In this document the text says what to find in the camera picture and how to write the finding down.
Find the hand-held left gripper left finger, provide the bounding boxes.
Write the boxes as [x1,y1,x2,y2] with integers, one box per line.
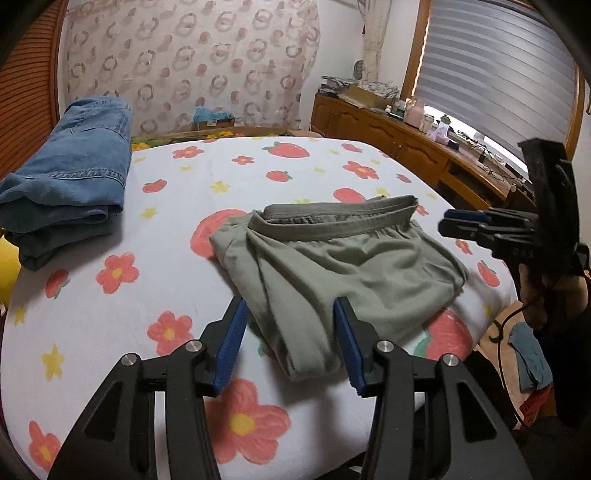
[48,296,249,480]

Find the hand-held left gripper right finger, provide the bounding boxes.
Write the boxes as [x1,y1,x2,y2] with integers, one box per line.
[333,296,534,480]

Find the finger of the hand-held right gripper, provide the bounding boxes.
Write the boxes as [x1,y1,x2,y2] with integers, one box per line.
[444,209,498,227]
[438,219,499,247]

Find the green pants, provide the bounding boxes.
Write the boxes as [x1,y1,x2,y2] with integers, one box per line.
[210,195,469,381]

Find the person's right hand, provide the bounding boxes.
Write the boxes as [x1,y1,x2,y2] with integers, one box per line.
[519,265,591,331]

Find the wooden sideboard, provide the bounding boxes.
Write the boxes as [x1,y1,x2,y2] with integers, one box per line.
[311,92,539,213]

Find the pink container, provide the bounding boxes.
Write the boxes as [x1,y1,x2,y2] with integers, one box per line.
[406,98,426,128]

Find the teal cloth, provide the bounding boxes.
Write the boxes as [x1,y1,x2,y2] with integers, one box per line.
[508,322,553,391]

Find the grey window blind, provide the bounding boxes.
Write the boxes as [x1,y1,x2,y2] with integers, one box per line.
[416,0,580,160]

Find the flower and strawberry bed sheet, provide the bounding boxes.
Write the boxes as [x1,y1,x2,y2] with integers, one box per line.
[0,135,518,480]

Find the cardboard box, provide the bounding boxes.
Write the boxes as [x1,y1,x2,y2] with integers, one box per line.
[344,83,398,110]

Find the cream lace curtain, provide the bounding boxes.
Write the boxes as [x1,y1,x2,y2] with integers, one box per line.
[362,0,393,84]

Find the teal box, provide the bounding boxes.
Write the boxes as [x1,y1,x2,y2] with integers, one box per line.
[193,106,235,130]

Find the yellow object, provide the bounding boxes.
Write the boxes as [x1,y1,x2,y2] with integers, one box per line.
[0,233,22,305]

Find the folded blue jeans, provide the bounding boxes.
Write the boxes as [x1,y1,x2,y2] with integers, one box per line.
[0,95,134,271]

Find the slatted wooden panel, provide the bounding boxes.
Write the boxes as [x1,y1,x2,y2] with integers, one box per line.
[0,0,68,181]

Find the black cable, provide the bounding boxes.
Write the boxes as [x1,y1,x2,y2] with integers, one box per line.
[491,295,550,431]

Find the wooden window frame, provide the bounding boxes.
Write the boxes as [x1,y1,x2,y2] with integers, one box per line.
[399,0,433,100]

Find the ring patterned curtain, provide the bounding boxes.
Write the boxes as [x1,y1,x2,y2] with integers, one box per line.
[62,0,321,134]

